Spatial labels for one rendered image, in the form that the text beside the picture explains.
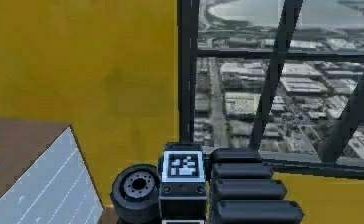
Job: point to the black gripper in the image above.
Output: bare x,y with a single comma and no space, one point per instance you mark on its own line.
136,191

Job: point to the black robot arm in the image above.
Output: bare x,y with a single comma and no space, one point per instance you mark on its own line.
243,190

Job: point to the brown topped white cabinet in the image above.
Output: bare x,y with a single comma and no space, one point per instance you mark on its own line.
40,180

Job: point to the black framed window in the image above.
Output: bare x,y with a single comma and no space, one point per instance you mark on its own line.
276,83

